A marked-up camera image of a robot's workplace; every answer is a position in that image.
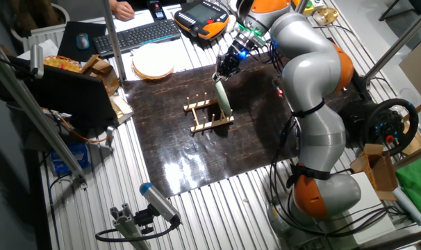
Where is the person's right hand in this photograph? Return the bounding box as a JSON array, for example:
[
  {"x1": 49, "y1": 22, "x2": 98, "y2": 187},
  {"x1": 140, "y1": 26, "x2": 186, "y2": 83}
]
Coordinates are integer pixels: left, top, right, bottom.
[{"x1": 109, "y1": 0, "x2": 136, "y2": 22}]

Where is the wrist adapter with circuit board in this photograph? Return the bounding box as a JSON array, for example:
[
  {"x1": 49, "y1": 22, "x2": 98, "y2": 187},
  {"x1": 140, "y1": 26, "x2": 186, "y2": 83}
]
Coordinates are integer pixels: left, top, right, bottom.
[{"x1": 233, "y1": 23, "x2": 269, "y2": 51}]

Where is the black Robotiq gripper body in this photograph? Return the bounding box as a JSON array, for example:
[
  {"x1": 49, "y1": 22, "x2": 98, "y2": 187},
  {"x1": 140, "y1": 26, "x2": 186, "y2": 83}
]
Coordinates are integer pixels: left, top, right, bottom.
[{"x1": 216, "y1": 44, "x2": 249, "y2": 79}]

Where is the brown fuzzy garment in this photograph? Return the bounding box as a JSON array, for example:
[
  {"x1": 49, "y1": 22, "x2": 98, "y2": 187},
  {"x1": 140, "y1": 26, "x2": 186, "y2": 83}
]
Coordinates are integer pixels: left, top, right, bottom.
[{"x1": 7, "y1": 0, "x2": 64, "y2": 28}]

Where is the white board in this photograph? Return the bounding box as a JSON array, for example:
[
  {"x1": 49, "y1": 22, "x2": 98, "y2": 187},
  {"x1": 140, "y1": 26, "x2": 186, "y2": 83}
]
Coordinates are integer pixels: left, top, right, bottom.
[{"x1": 347, "y1": 172, "x2": 396, "y2": 246}]

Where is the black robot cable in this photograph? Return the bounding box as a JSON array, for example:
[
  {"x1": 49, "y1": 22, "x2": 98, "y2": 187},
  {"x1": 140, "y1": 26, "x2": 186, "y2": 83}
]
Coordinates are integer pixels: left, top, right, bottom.
[
  {"x1": 268, "y1": 114, "x2": 302, "y2": 209},
  {"x1": 267, "y1": 158, "x2": 402, "y2": 240}
]

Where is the white round object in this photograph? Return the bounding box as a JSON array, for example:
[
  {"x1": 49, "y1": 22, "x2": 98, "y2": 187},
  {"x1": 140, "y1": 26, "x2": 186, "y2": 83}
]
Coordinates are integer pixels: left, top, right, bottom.
[{"x1": 225, "y1": 14, "x2": 238, "y2": 34}]

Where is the black round spool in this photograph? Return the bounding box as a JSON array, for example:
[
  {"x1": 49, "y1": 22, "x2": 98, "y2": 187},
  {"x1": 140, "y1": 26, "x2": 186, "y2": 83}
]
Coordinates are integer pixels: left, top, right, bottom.
[{"x1": 235, "y1": 0, "x2": 253, "y2": 24}]

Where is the silver camera blue cap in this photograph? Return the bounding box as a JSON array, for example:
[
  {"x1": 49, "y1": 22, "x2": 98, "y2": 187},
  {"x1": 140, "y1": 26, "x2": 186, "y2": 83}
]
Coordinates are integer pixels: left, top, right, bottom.
[{"x1": 139, "y1": 182, "x2": 182, "y2": 226}]

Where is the pale paper roll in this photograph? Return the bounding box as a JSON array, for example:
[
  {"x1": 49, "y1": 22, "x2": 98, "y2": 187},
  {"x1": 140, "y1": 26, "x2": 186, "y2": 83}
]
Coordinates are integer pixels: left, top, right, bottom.
[{"x1": 392, "y1": 186, "x2": 421, "y2": 226}]

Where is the aluminium profile camera mount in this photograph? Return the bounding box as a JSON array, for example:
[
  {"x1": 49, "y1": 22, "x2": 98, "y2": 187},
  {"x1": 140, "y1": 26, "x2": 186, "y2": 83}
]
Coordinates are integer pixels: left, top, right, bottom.
[{"x1": 109, "y1": 203, "x2": 152, "y2": 250}]

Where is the blue grey computer mouse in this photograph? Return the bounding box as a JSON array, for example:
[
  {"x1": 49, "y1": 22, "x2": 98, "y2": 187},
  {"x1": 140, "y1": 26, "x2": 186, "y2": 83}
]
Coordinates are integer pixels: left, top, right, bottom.
[{"x1": 76, "y1": 33, "x2": 90, "y2": 51}]

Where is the black monitor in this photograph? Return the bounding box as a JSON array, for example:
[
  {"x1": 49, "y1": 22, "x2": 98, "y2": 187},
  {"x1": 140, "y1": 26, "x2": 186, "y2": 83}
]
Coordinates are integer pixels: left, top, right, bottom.
[{"x1": 8, "y1": 55, "x2": 118, "y2": 128}]

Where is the black mouse pad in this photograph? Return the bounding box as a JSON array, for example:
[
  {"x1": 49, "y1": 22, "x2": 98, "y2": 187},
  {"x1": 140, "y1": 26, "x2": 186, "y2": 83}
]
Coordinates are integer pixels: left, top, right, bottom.
[{"x1": 57, "y1": 21, "x2": 107, "y2": 63}]

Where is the brown cardboard sheet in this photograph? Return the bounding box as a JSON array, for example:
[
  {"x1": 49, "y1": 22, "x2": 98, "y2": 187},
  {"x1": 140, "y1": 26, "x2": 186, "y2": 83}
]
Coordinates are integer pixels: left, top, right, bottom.
[{"x1": 398, "y1": 40, "x2": 421, "y2": 102}]

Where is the black steering wheel controller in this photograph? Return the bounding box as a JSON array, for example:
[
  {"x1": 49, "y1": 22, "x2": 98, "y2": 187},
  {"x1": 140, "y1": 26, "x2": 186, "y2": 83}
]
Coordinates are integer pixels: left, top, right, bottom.
[{"x1": 338, "y1": 98, "x2": 420, "y2": 157}]

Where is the pale green dish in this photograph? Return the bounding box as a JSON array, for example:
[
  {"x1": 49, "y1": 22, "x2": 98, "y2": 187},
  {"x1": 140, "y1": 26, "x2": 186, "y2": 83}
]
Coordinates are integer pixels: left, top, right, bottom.
[{"x1": 213, "y1": 74, "x2": 233, "y2": 117}]

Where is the black device red button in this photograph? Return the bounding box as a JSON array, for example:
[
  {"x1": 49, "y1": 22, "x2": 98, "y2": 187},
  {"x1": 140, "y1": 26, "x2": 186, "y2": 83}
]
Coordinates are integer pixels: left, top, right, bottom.
[{"x1": 146, "y1": 0, "x2": 168, "y2": 21}]

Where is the long aluminium beam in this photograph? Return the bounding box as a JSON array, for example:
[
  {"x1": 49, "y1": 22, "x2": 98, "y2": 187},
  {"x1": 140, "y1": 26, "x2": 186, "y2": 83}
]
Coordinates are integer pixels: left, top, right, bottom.
[{"x1": 0, "y1": 48, "x2": 88, "y2": 187}]

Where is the black orange teach pendant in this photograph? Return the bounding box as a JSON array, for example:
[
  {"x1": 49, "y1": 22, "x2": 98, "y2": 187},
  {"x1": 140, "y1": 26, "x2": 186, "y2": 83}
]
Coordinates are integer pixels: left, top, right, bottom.
[{"x1": 174, "y1": 0, "x2": 231, "y2": 40}]

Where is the yellow green button box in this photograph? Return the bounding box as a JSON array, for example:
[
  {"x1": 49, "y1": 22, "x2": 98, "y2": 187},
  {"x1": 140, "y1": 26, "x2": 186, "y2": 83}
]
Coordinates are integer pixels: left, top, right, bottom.
[{"x1": 293, "y1": 0, "x2": 315, "y2": 15}]

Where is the silver cylinder camera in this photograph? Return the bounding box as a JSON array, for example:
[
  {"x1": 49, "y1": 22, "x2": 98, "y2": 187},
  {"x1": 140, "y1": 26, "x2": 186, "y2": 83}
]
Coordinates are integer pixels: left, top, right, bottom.
[{"x1": 29, "y1": 43, "x2": 45, "y2": 79}]

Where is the orange wicker basket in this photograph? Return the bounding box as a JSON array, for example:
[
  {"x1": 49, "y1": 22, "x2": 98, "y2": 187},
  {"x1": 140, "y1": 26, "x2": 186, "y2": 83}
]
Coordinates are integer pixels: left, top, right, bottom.
[{"x1": 42, "y1": 54, "x2": 83, "y2": 74}]

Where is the brown paper bag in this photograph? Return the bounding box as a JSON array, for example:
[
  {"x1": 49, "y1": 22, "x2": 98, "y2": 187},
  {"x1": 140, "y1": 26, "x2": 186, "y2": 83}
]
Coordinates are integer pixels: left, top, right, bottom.
[{"x1": 80, "y1": 54, "x2": 121, "y2": 97}]

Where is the black computer keyboard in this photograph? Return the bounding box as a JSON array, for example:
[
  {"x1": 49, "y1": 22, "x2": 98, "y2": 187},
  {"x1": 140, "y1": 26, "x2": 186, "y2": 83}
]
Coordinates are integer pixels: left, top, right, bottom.
[{"x1": 92, "y1": 19, "x2": 182, "y2": 58}]

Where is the black camera cable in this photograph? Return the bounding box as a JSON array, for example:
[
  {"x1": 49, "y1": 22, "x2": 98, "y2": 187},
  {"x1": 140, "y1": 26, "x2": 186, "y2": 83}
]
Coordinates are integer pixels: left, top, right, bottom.
[{"x1": 94, "y1": 218, "x2": 181, "y2": 243}]

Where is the brown cardboard box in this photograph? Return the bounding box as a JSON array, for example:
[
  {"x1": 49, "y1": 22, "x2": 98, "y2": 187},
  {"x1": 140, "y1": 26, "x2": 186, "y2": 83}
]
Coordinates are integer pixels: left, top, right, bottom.
[{"x1": 349, "y1": 143, "x2": 399, "y2": 201}]

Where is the blue box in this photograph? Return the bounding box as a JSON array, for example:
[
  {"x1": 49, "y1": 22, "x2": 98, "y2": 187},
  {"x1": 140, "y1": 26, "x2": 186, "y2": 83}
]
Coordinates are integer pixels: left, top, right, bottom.
[{"x1": 50, "y1": 142, "x2": 91, "y2": 174}]

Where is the dark marble pattern mat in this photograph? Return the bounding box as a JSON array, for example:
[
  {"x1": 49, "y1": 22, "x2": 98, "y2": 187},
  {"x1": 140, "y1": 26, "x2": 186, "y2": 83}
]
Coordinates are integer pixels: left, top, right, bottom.
[{"x1": 122, "y1": 62, "x2": 304, "y2": 199}]

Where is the white plate gold rim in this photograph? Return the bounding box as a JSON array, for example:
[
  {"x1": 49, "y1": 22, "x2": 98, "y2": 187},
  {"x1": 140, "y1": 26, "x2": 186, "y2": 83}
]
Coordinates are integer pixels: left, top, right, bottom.
[{"x1": 131, "y1": 44, "x2": 176, "y2": 81}]

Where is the aluminium frame post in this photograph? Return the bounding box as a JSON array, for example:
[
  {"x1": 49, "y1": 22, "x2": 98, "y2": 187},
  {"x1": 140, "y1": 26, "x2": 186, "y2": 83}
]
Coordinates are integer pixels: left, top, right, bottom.
[
  {"x1": 365, "y1": 1, "x2": 421, "y2": 81},
  {"x1": 99, "y1": 0, "x2": 128, "y2": 83},
  {"x1": 393, "y1": 141, "x2": 421, "y2": 171}
]

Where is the green cloth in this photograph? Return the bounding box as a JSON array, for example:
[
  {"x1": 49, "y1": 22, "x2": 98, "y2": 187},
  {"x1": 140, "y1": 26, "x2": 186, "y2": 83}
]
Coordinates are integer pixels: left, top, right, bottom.
[{"x1": 395, "y1": 158, "x2": 421, "y2": 222}]

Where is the white yellow packet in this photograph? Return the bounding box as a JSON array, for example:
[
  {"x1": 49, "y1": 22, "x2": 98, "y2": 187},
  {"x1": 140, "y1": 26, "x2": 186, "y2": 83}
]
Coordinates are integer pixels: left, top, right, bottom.
[{"x1": 109, "y1": 95, "x2": 135, "y2": 126}]

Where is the orange cable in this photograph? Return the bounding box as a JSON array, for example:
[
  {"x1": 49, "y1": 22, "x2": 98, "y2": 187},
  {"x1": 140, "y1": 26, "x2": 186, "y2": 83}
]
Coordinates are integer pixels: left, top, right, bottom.
[{"x1": 40, "y1": 106, "x2": 109, "y2": 144}]

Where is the wooden dish rack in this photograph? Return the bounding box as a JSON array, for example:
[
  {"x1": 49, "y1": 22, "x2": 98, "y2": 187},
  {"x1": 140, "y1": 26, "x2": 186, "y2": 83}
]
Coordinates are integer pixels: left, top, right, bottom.
[{"x1": 182, "y1": 92, "x2": 236, "y2": 135}]

